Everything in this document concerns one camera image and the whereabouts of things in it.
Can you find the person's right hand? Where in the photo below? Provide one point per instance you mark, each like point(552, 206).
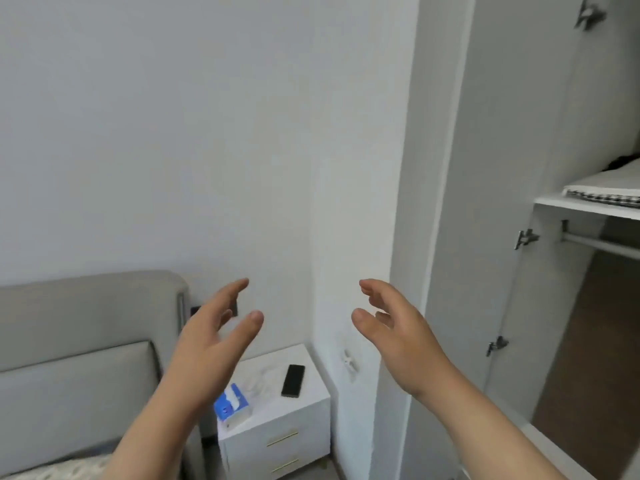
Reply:
point(410, 349)

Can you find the person's left hand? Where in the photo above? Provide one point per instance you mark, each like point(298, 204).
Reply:
point(200, 359)

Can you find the bed with patterned sheet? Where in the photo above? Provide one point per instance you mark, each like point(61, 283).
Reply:
point(75, 384)

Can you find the white wardrobe door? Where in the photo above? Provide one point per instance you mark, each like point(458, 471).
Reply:
point(475, 194)

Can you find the grey houndstooth cushion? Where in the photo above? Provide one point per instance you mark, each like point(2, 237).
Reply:
point(610, 182)

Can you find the person's right forearm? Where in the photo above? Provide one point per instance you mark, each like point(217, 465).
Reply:
point(475, 434)

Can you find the blue tissue pack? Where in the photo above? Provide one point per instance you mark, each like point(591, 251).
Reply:
point(232, 407)

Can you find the metal door hinge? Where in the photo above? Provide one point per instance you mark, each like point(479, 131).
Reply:
point(497, 345)
point(590, 13)
point(526, 238)

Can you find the black phone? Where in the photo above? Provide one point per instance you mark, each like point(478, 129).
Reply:
point(293, 380)

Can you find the black cloth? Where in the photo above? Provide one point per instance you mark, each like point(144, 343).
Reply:
point(625, 162)

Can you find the black wall socket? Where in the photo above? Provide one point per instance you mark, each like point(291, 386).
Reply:
point(195, 310)

